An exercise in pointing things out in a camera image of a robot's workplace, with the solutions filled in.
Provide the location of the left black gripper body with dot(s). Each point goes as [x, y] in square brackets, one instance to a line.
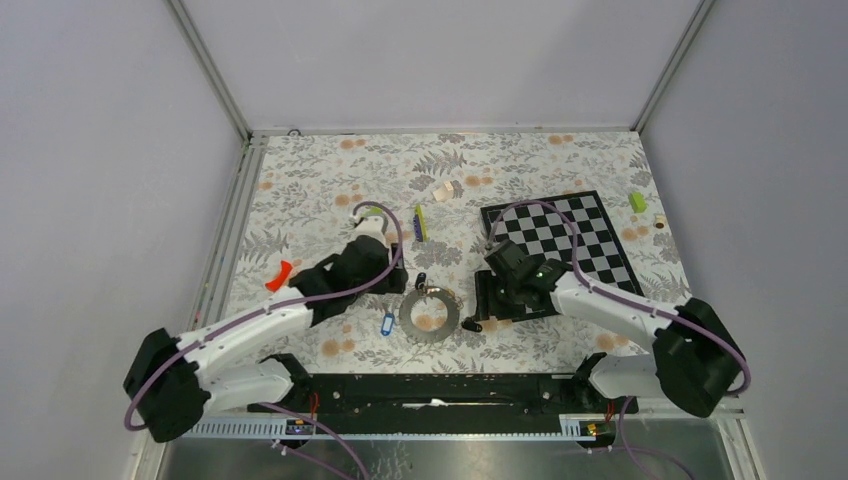
[389, 284]

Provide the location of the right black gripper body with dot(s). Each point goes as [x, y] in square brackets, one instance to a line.
[503, 299]

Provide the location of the small keys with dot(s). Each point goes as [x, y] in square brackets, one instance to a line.
[423, 288]

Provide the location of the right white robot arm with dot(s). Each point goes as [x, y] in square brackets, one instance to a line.
[689, 356]

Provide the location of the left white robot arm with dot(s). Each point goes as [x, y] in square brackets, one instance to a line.
[174, 381]

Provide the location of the purple yellow toy brick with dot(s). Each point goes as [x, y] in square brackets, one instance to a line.
[419, 225]

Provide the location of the blue key tag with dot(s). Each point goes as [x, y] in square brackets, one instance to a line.
[387, 324]

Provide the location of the red curved block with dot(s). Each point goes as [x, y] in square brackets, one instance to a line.
[283, 274]

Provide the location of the black white chessboard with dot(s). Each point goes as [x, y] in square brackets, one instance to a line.
[542, 235]

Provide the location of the small beige wooden block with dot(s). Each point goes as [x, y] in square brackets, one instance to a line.
[444, 192]

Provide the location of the small green block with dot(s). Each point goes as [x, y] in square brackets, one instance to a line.
[637, 202]

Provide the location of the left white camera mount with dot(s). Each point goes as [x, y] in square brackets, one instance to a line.
[373, 226]

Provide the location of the white slotted cable duct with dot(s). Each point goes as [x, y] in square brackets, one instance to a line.
[416, 424]

